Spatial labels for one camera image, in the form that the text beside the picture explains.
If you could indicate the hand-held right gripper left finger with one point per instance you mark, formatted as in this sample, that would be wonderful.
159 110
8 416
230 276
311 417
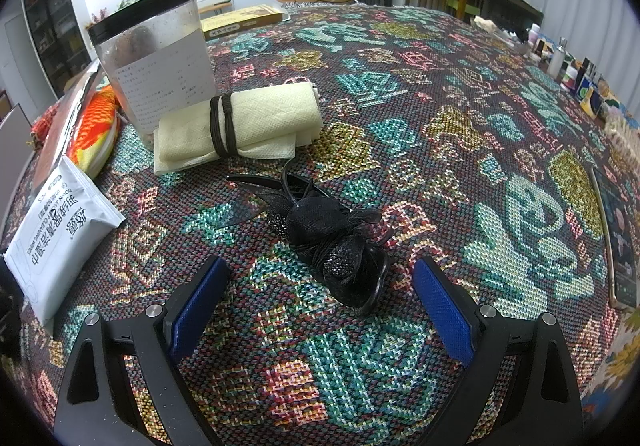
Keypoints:
200 306

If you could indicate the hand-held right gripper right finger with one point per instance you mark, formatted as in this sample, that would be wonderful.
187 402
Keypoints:
445 311

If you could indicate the black bow hair clip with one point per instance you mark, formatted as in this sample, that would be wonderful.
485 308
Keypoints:
320 226

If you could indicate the white wet wipes packet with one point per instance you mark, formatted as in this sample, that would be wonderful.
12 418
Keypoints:
55 236

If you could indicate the orange fish plush toy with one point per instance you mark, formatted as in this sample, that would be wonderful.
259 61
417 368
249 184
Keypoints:
95 126

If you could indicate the cream soft figure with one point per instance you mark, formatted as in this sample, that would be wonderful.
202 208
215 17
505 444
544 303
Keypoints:
487 24

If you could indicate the colourful woven printed blanket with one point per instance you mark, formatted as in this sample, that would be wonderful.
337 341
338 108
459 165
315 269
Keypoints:
400 151

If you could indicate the smartphone with gold edge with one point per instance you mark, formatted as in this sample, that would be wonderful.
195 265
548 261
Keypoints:
620 236

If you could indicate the red fringed pouch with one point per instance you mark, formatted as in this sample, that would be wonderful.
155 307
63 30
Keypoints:
42 126

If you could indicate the blue and yellow carton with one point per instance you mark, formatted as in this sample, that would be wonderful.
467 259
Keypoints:
592 99

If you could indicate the clear plastic jar black lid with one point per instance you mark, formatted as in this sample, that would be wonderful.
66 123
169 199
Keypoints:
150 51

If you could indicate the white pump bottle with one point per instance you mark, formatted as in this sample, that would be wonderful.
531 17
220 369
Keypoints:
556 57

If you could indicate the flat yellow box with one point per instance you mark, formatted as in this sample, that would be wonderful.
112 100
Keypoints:
240 19

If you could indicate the small wooden side table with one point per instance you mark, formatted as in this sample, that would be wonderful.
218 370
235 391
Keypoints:
215 5

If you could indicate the pink flowers in vase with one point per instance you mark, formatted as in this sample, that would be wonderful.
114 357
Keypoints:
98 19

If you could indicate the dark wooden table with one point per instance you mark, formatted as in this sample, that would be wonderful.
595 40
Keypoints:
505 6

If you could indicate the bushy green potted plant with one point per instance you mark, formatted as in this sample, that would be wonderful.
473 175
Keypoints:
125 4

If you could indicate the dark glass bookshelf cabinet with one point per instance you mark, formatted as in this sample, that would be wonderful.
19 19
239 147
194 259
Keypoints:
55 21

